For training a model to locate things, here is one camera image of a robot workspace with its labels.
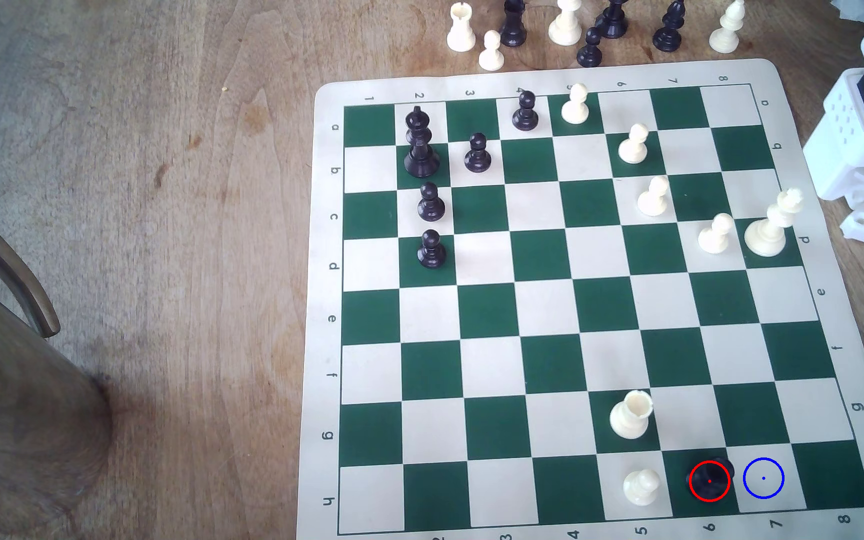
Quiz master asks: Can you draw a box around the black rook chess piece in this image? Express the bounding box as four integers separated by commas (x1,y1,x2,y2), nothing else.
687,456,736,502

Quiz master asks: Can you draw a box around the black pawn chess piece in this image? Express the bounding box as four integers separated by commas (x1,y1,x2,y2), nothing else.
417,229,448,270
464,132,493,174
512,90,540,132
576,27,604,69
417,181,447,222

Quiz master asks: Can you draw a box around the green and white chess mat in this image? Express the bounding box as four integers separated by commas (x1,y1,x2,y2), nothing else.
296,58,864,540

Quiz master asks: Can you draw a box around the black king chess piece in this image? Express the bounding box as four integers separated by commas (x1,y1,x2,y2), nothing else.
403,105,441,179

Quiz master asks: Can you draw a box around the white pawn chess piece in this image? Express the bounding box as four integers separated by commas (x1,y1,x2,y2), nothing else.
636,175,672,219
618,123,650,165
697,213,735,255
622,468,662,507
561,82,591,126
478,30,506,72

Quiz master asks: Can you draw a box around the white rook chess piece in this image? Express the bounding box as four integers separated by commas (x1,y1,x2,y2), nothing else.
609,390,654,441
446,1,477,54

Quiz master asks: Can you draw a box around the tall black chess piece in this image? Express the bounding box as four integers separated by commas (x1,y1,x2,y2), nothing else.
499,0,528,48
595,0,630,40

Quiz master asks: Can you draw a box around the tall white chess piece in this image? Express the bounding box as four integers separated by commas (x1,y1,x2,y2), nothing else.
548,0,584,47

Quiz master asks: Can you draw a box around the black bishop chess piece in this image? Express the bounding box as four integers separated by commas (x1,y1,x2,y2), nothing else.
653,0,687,54

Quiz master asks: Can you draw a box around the white king chess piece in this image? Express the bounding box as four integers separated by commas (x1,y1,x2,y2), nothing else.
744,187,805,258

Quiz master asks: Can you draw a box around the white bishop chess piece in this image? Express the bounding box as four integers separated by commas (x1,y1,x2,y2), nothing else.
708,0,747,55

